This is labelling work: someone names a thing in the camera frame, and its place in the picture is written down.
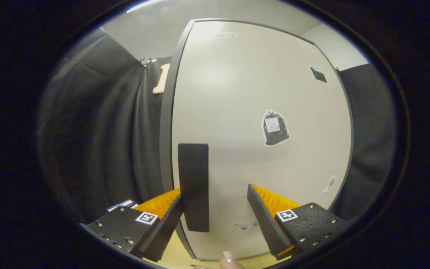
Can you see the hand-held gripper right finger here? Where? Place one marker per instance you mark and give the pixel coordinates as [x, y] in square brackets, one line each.
[265, 224]

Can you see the grey shoe cabinet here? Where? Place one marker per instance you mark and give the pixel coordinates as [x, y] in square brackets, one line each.
[165, 149]

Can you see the thin blue white book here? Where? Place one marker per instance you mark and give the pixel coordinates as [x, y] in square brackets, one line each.
[133, 205]

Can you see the black backdrop cloth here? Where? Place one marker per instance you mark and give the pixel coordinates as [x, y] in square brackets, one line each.
[95, 130]

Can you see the blue cover book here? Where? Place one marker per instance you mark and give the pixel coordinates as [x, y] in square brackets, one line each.
[120, 204]

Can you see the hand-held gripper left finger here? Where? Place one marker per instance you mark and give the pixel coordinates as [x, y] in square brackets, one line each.
[166, 228]

